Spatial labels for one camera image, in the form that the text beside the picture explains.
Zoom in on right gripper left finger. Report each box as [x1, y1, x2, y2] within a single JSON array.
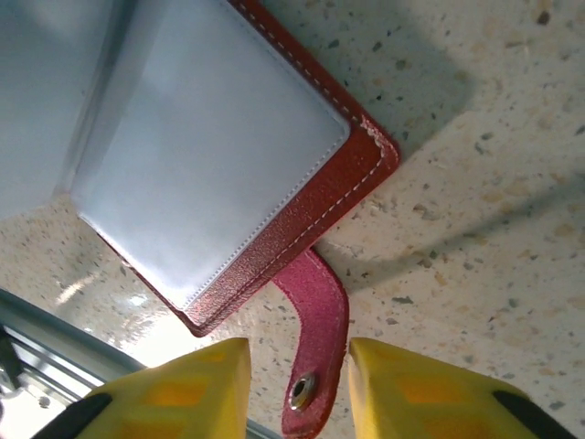
[[38, 337, 252, 439]]

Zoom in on red leather card holder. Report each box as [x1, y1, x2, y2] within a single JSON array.
[[0, 0, 403, 438]]

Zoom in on aluminium front frame beam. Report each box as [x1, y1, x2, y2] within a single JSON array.
[[0, 288, 152, 412]]

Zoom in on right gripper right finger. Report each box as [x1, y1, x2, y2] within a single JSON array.
[[348, 337, 580, 439]]

